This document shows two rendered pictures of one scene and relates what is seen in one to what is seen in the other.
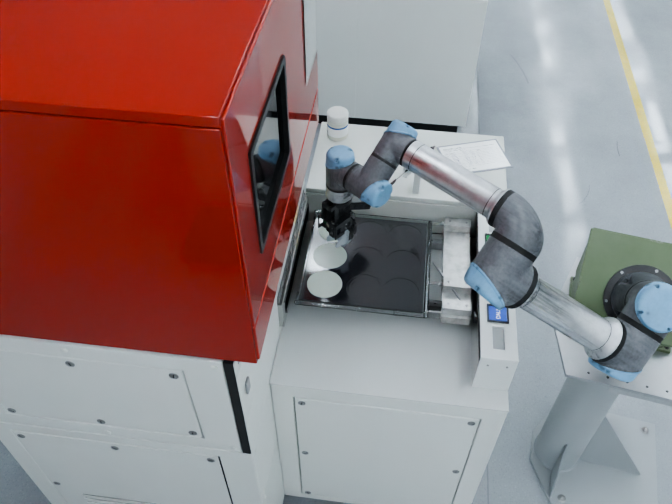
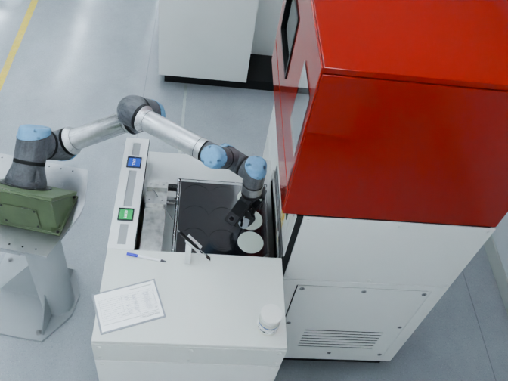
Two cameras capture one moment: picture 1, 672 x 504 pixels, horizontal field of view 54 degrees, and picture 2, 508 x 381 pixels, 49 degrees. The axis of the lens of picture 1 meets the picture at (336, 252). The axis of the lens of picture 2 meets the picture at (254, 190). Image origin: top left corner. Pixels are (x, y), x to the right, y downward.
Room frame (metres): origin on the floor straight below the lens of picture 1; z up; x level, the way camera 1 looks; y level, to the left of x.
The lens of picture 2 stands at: (2.56, -0.39, 2.64)
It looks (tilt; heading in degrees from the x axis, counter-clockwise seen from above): 50 degrees down; 162
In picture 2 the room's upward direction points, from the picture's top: 12 degrees clockwise
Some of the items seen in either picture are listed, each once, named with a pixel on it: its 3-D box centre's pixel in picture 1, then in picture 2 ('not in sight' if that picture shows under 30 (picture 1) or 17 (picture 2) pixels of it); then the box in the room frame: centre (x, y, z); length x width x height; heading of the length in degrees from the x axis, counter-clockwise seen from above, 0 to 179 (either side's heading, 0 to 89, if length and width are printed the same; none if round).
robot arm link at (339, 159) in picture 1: (340, 168); (254, 172); (1.32, -0.01, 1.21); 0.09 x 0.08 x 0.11; 46
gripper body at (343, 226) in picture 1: (337, 212); (250, 200); (1.32, 0.00, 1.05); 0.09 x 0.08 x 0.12; 136
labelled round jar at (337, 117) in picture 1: (337, 123); (269, 320); (1.78, 0.00, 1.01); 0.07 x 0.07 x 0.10
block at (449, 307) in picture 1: (456, 307); (157, 186); (1.11, -0.33, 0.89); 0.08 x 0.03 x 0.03; 83
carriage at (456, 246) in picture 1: (455, 271); (153, 222); (1.27, -0.35, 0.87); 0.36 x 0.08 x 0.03; 173
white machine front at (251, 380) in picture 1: (275, 274); (281, 165); (1.12, 0.16, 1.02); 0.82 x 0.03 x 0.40; 173
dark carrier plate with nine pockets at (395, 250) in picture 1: (366, 260); (222, 218); (1.28, -0.09, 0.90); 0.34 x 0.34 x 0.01; 83
